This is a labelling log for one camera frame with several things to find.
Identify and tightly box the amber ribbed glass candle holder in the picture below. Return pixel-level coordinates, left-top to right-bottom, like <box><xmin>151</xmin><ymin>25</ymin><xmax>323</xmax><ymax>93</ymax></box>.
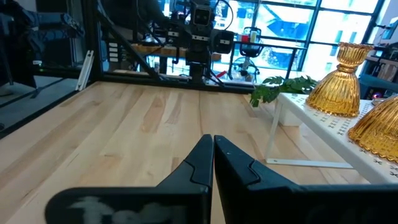
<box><xmin>348</xmin><ymin>95</ymin><xmax>398</xmax><ymax>165</ymax></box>
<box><xmin>306</xmin><ymin>42</ymin><xmax>374</xmax><ymax>118</ymax></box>

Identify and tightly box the silver aluminium post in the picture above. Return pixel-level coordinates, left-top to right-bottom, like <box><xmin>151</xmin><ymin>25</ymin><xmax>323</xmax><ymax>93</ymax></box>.
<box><xmin>75</xmin><ymin>49</ymin><xmax>95</xmax><ymax>92</ymax></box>

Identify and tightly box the black office chair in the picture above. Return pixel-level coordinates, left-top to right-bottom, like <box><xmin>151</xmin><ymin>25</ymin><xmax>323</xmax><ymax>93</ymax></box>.
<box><xmin>231</xmin><ymin>26</ymin><xmax>266</xmax><ymax>80</ymax></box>

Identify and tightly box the green artificial plant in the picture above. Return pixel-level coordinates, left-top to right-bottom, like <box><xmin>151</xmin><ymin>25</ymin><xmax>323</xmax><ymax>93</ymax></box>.
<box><xmin>249</xmin><ymin>75</ymin><xmax>318</xmax><ymax>108</ymax></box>

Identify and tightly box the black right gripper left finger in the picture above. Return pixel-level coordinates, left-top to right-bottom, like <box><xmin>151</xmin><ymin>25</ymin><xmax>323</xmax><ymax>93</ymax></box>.
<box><xmin>45</xmin><ymin>134</ymin><xmax>215</xmax><ymax>224</ymax></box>

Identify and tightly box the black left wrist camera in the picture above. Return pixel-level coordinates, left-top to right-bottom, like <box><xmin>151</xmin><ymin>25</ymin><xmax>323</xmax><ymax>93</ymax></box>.
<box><xmin>190</xmin><ymin>1</ymin><xmax>215</xmax><ymax>29</ymax></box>

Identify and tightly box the white perforated metal shelf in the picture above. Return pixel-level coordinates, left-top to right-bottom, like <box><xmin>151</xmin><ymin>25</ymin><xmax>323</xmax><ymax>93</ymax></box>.
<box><xmin>265</xmin><ymin>92</ymin><xmax>398</xmax><ymax>184</ymax></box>

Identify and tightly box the wooden workbench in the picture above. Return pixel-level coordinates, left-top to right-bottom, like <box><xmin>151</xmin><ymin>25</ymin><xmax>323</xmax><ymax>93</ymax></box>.
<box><xmin>132</xmin><ymin>43</ymin><xmax>222</xmax><ymax>62</ymax></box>

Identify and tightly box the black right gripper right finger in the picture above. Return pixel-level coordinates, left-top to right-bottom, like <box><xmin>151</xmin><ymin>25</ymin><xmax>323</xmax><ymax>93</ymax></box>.
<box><xmin>213</xmin><ymin>135</ymin><xmax>398</xmax><ymax>224</ymax></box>

